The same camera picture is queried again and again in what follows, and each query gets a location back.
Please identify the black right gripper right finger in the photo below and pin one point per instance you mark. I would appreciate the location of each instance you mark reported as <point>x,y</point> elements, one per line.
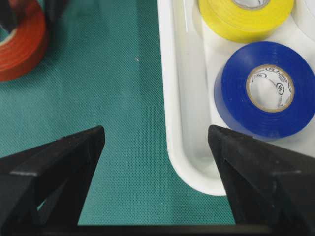
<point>265,184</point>

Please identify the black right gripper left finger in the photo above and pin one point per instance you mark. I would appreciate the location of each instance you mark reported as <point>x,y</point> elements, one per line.
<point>47,185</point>

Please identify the blue tape roll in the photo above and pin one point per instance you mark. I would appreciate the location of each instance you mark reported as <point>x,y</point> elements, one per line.
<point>266,90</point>

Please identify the red tape roll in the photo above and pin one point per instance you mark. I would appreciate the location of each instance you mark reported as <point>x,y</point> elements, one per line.
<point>25,47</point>

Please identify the yellow tape roll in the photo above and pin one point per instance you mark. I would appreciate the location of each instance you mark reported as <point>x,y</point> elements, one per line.
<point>240,23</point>

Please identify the green table cloth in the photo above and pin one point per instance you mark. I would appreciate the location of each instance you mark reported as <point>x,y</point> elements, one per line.
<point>103,67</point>

